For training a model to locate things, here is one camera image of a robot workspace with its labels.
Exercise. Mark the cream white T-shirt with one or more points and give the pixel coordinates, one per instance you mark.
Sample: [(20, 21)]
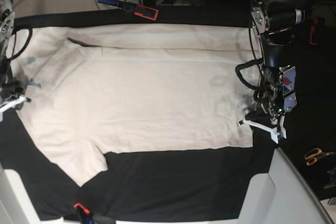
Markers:
[(132, 88)]

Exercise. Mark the orange black clamp right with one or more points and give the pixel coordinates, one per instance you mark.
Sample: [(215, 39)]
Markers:
[(316, 30)]

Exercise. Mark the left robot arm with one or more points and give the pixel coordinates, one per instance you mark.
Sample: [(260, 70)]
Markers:
[(275, 24)]

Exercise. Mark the blue orange clamp top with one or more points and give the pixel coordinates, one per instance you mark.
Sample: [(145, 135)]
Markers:
[(132, 8)]

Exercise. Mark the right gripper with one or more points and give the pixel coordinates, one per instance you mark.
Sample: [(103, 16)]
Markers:
[(10, 91)]

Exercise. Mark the orange blue clamp bottom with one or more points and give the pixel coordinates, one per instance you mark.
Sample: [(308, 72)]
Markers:
[(86, 217)]

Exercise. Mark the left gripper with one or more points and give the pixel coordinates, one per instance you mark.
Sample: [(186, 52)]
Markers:
[(256, 113)]

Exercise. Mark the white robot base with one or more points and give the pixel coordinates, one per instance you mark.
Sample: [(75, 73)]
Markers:
[(288, 197), (16, 206)]

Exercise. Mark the orange handled scissors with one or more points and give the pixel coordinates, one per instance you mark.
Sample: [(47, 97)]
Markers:
[(316, 154)]

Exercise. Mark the black table cloth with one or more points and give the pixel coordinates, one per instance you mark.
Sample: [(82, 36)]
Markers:
[(311, 124)]

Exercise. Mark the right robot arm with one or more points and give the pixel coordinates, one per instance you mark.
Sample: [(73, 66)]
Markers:
[(8, 29)]

